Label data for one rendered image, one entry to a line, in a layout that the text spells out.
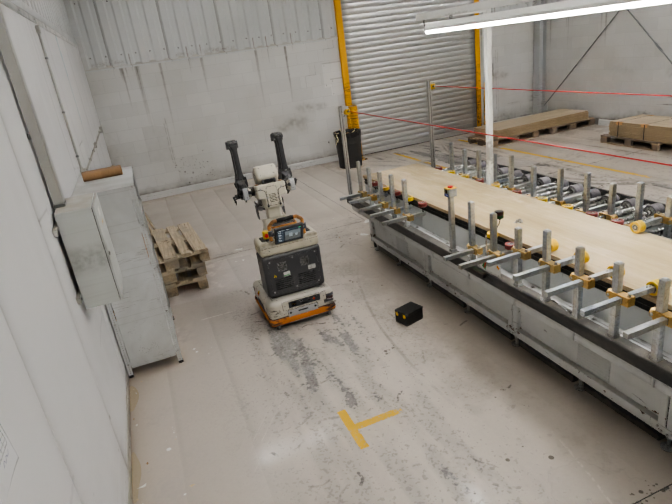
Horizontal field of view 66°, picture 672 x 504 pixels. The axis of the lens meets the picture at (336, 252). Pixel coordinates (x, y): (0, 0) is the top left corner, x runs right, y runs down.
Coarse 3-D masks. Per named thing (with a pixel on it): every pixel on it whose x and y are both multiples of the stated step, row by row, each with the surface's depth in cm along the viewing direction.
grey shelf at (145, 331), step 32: (96, 192) 377; (128, 192) 384; (128, 224) 391; (128, 256) 398; (128, 288) 406; (160, 288) 463; (128, 320) 413; (160, 320) 423; (128, 352) 421; (160, 352) 431
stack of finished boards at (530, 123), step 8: (544, 112) 1160; (552, 112) 1147; (560, 112) 1134; (568, 112) 1122; (576, 112) 1110; (584, 112) 1111; (512, 120) 1119; (520, 120) 1107; (528, 120) 1095; (536, 120) 1084; (544, 120) 1075; (552, 120) 1081; (560, 120) 1091; (568, 120) 1098; (576, 120) 1107; (480, 128) 1082; (496, 128) 1059; (504, 128) 1048; (512, 128) 1049; (520, 128) 1055; (528, 128) 1063; (536, 128) 1071; (544, 128) 1080; (504, 136) 1045
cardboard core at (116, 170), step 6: (102, 168) 423; (108, 168) 423; (114, 168) 424; (120, 168) 425; (84, 174) 417; (90, 174) 419; (96, 174) 420; (102, 174) 422; (108, 174) 423; (114, 174) 425; (120, 174) 428; (84, 180) 419; (90, 180) 422
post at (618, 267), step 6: (618, 264) 260; (624, 264) 260; (618, 270) 260; (618, 276) 261; (612, 282) 266; (618, 282) 263; (612, 288) 267; (618, 288) 264; (618, 306) 268; (612, 312) 271; (618, 312) 270; (612, 318) 272; (618, 318) 271; (612, 324) 273; (618, 324) 273; (612, 330) 274; (618, 330) 274
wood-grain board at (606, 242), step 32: (416, 192) 502; (480, 192) 476; (512, 192) 464; (480, 224) 400; (512, 224) 392; (544, 224) 383; (576, 224) 375; (608, 224) 368; (608, 256) 321; (640, 256) 315
